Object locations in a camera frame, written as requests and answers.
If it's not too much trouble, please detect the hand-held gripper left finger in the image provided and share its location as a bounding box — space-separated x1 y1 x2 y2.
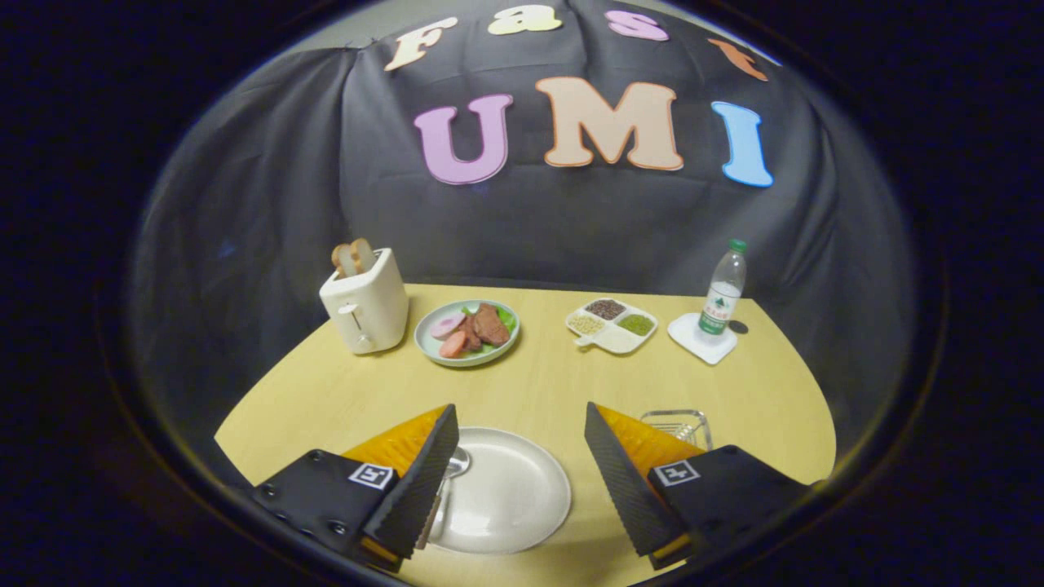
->
251 404 460 573

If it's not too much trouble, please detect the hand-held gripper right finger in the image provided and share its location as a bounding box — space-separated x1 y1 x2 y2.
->
584 401 816 570

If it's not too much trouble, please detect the metal spoon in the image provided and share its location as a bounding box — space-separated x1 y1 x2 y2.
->
416 446 472 551

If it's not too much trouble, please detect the clear glass tray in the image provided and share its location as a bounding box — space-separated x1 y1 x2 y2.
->
639 409 713 452

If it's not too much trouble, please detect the white round plate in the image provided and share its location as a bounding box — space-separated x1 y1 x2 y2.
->
428 426 573 556

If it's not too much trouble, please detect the light green plate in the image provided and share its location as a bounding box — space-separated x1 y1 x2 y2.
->
414 299 521 368

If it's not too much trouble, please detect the white divided dish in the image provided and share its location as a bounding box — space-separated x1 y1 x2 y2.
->
565 298 658 355

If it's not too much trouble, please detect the white square coaster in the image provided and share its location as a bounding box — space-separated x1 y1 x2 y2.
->
667 312 739 365

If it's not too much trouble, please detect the brown steak piece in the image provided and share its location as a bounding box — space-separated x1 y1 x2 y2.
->
473 303 511 346

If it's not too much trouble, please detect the white toaster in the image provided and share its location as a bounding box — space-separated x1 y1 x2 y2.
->
319 248 409 355

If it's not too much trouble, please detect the green lettuce leaf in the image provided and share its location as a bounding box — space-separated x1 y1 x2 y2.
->
461 306 518 336

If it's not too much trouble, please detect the clear water bottle green cap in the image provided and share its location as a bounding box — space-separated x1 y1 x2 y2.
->
697 239 748 337

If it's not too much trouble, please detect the black backdrop cloth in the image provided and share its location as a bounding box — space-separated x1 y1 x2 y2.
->
130 0 916 490

